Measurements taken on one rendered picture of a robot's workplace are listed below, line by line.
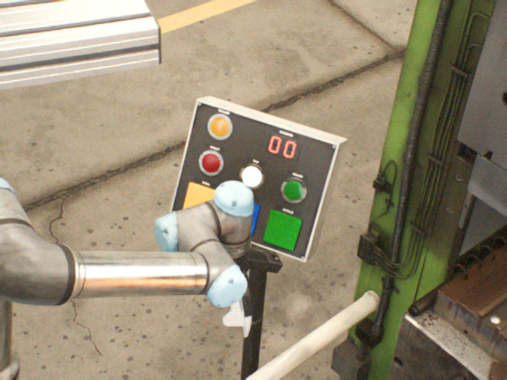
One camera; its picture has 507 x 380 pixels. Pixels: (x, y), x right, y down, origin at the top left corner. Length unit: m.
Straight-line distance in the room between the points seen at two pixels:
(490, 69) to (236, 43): 2.77
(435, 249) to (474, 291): 0.21
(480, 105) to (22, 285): 0.86
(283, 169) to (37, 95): 2.16
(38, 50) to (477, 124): 1.10
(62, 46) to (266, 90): 3.31
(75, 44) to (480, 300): 1.39
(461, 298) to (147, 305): 1.45
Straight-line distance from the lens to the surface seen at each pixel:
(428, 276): 2.42
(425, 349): 2.22
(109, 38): 0.96
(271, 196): 2.20
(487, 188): 1.94
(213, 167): 2.23
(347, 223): 3.68
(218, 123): 2.21
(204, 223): 1.85
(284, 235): 2.20
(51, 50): 0.95
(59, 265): 1.57
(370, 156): 3.97
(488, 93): 1.85
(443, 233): 2.31
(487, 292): 2.19
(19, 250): 1.56
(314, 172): 2.16
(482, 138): 1.90
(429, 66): 2.09
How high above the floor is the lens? 2.57
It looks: 43 degrees down
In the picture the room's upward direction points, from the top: 5 degrees clockwise
